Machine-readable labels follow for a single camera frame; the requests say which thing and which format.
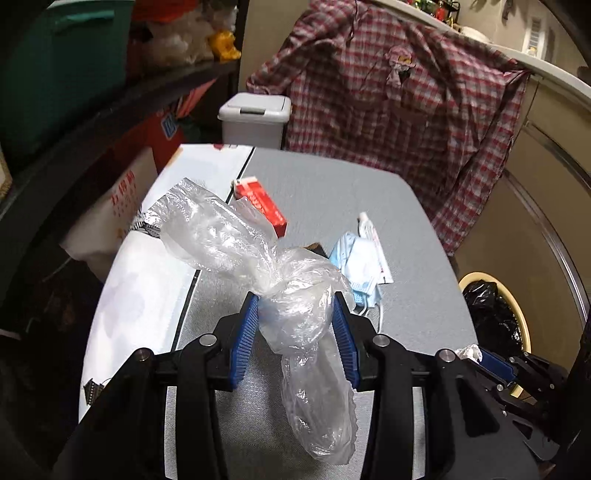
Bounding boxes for white printed mat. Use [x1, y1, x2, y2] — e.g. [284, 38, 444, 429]
[78, 144, 254, 423]

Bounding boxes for black shelf rack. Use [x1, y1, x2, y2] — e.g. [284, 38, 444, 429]
[0, 0, 250, 287]

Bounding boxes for grey lidded bin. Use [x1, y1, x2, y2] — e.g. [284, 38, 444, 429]
[218, 92, 293, 151]

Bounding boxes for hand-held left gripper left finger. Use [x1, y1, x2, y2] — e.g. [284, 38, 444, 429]
[51, 292, 262, 480]

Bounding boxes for yellow round bin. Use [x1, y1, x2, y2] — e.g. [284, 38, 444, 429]
[458, 271, 531, 398]

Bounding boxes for black bin liner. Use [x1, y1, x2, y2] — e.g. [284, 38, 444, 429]
[463, 279, 522, 361]

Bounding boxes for blue face mask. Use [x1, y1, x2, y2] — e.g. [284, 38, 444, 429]
[328, 232, 384, 319]

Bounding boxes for white tube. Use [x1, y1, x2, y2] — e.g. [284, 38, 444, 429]
[358, 211, 394, 284]

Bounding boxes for red plaid shirt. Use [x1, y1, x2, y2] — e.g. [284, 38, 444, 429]
[246, 0, 532, 254]

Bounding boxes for black spice rack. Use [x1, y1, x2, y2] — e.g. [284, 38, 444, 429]
[406, 0, 462, 24]

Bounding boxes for clear plastic bag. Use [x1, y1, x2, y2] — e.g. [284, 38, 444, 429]
[159, 178, 360, 464]

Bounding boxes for teal plastic container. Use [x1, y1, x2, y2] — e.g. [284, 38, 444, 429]
[0, 0, 134, 160]

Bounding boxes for orange carton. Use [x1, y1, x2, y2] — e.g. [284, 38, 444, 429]
[117, 78, 218, 176]

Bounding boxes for white plastic bags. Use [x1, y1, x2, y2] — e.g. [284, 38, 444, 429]
[143, 9, 215, 65]

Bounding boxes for beige kitchen cabinet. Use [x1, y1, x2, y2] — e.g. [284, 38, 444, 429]
[455, 69, 591, 352]

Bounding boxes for small red box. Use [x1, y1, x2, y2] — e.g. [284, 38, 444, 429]
[231, 176, 288, 239]

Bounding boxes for white sack with red print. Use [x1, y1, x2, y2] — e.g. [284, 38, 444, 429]
[62, 148, 160, 282]

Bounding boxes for yellow figurine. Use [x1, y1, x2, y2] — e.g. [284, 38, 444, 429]
[207, 30, 242, 63]

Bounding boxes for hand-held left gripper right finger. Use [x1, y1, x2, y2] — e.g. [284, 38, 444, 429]
[331, 291, 541, 480]

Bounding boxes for black white patterned wrapper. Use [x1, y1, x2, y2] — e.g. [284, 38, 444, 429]
[131, 210, 162, 238]

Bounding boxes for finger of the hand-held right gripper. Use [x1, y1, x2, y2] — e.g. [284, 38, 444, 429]
[462, 348, 519, 393]
[515, 352, 570, 407]

